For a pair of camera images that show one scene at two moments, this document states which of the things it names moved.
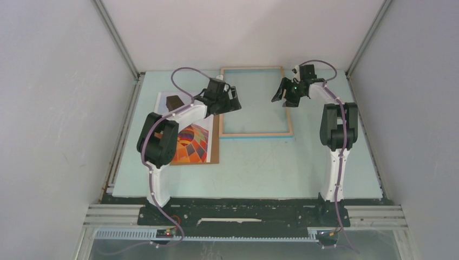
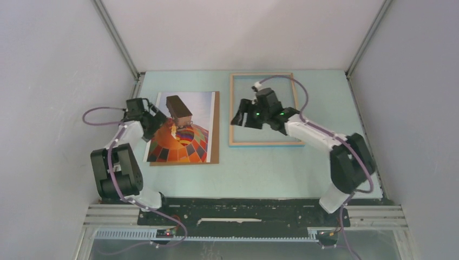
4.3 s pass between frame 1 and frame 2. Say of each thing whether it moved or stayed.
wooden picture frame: moved
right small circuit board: stayed
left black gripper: moved
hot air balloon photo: stayed
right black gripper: moved
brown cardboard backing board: stayed
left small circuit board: stayed
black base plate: stayed
